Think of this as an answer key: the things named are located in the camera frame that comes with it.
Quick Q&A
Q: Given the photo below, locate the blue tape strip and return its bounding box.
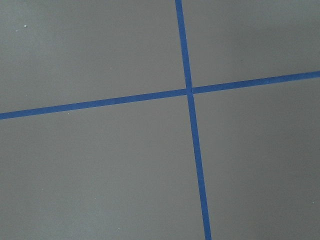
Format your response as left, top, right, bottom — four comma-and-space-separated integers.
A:
0, 70, 320, 120
174, 0, 213, 240

